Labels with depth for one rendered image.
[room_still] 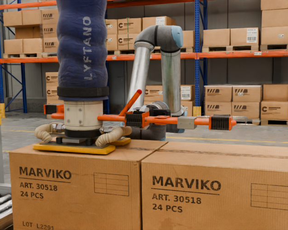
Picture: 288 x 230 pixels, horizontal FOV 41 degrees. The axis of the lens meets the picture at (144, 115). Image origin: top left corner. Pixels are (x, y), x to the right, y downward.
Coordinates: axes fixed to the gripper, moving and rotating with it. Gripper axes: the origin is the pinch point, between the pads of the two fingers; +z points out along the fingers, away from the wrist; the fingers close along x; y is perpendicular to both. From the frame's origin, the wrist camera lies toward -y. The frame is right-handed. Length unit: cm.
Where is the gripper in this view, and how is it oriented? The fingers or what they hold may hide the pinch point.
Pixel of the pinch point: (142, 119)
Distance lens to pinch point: 162.2
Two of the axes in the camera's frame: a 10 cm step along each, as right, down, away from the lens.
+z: -3.0, 1.3, -9.4
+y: -9.5, -0.2, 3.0
